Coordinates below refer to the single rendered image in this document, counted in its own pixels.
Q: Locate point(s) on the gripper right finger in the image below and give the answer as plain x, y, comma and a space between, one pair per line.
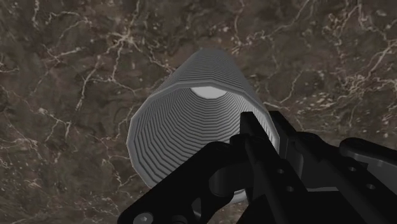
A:
338, 167

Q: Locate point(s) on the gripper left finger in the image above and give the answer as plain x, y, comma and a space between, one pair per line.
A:
186, 183

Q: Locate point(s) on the grey ribbed cup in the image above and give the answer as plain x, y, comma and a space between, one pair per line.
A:
173, 133

